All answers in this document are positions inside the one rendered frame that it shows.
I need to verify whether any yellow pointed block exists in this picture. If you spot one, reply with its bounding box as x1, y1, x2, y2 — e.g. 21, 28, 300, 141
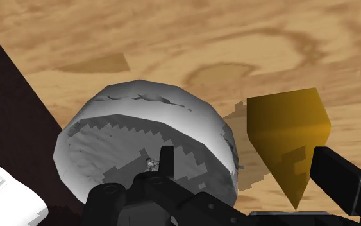
246, 87, 332, 211

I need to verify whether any white rounded device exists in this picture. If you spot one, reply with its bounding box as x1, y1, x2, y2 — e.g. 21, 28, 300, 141
0, 162, 49, 226

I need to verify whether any grey white bowl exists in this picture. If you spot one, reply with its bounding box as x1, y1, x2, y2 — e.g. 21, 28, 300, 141
52, 79, 240, 207

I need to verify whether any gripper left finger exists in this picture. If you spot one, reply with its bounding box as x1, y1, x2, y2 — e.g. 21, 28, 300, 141
81, 145, 256, 226

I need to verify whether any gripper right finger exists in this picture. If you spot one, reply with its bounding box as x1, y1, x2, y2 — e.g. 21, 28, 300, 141
310, 146, 361, 226

